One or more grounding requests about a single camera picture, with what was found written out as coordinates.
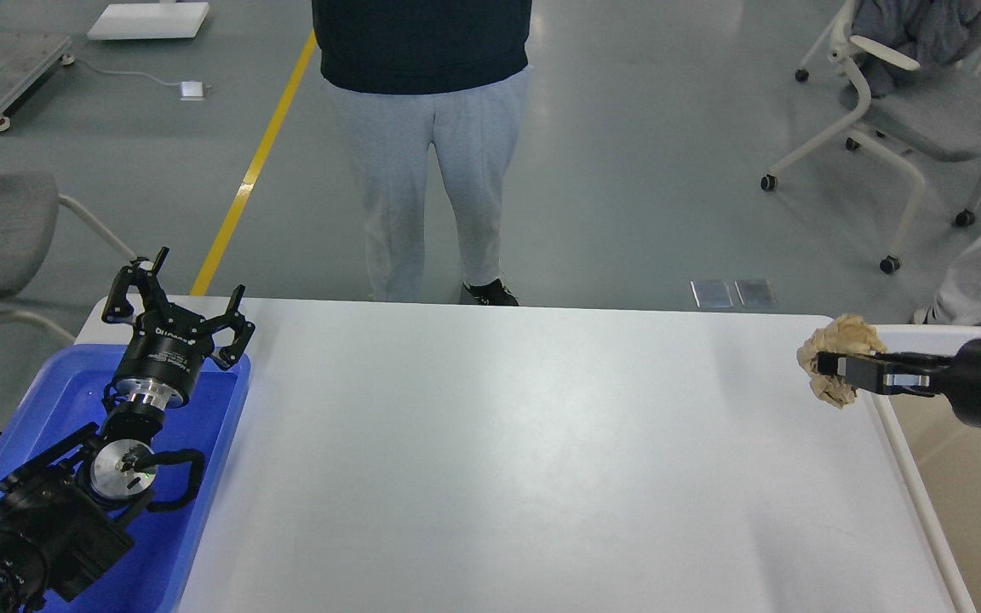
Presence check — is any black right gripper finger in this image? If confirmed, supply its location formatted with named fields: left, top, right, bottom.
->
left=845, top=366, right=946, bottom=398
left=815, top=352, right=953, bottom=376

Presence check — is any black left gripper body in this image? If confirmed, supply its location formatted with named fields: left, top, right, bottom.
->
left=112, top=306, right=214, bottom=409

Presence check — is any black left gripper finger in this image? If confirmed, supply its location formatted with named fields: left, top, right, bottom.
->
left=101, top=248, right=171, bottom=324
left=199, top=284, right=255, bottom=371

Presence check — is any brown paper ball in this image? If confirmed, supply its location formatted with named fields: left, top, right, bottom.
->
left=795, top=314, right=888, bottom=409

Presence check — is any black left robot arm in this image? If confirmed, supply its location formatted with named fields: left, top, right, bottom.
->
left=0, top=248, right=255, bottom=612

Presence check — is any white plastic bin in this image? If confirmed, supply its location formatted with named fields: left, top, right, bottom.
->
left=865, top=325, right=981, bottom=613

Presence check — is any metal floor plate right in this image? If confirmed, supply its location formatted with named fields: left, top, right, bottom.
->
left=733, top=279, right=777, bottom=310

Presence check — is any metal floor plate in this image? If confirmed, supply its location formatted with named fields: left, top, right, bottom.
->
left=733, top=279, right=777, bottom=310
left=690, top=279, right=733, bottom=311

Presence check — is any grey chair at left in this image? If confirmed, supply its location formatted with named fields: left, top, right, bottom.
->
left=0, top=171, right=139, bottom=347

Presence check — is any metal floor plate left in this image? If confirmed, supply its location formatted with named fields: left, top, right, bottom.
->
left=690, top=279, right=733, bottom=311

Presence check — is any blue plastic bin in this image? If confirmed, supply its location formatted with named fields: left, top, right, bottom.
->
left=0, top=344, right=250, bottom=612

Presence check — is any white platform on floor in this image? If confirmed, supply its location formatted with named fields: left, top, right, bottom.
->
left=87, top=1, right=210, bottom=40

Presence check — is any white grey office chair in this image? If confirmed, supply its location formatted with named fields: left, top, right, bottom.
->
left=760, top=1, right=981, bottom=274

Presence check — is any person in grey trousers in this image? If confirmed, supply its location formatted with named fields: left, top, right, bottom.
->
left=312, top=1, right=532, bottom=307

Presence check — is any grey jacket on chair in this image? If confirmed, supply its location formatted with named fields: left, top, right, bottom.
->
left=850, top=1, right=981, bottom=98

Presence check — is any white power adapter with cable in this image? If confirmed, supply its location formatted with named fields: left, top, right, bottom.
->
left=74, top=55, right=210, bottom=101

